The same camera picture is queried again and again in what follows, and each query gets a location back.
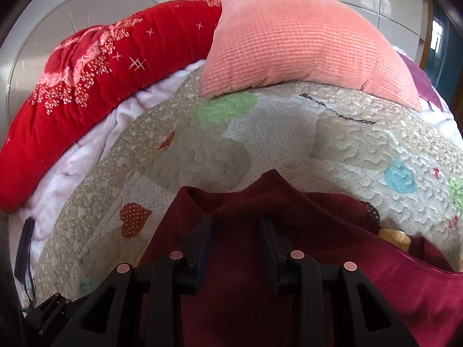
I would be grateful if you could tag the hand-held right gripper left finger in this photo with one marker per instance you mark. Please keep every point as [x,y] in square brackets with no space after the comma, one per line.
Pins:
[202,246]

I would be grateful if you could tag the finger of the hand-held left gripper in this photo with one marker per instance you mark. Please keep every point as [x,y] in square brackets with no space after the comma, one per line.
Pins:
[47,314]

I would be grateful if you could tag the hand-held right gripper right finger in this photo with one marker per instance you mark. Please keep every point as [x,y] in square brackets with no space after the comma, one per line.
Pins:
[269,250]

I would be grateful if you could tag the maroon sweater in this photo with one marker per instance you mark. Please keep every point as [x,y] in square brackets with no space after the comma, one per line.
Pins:
[235,314]

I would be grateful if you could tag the black phone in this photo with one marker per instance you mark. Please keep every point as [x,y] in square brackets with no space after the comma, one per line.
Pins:
[23,245]

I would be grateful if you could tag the patchwork heart quilt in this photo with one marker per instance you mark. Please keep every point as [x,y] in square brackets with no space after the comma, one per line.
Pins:
[253,133]

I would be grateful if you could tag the yellow cloth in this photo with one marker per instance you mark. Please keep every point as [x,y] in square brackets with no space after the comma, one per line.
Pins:
[394,238]

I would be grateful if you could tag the white fleece blanket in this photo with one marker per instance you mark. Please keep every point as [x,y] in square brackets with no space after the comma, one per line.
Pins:
[61,173]

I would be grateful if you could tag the red floral quilt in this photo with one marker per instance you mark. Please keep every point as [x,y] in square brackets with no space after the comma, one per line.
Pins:
[90,90]

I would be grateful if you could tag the pink ribbed pillow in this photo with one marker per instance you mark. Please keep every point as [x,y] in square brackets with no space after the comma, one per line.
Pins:
[300,43]

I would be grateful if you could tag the purple cloth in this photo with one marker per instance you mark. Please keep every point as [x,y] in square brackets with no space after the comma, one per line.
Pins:
[423,79]

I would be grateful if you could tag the wooden door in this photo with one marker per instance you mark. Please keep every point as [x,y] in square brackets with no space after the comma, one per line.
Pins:
[458,94]

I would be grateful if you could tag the white round headboard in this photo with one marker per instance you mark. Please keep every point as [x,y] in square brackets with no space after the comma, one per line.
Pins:
[54,18]

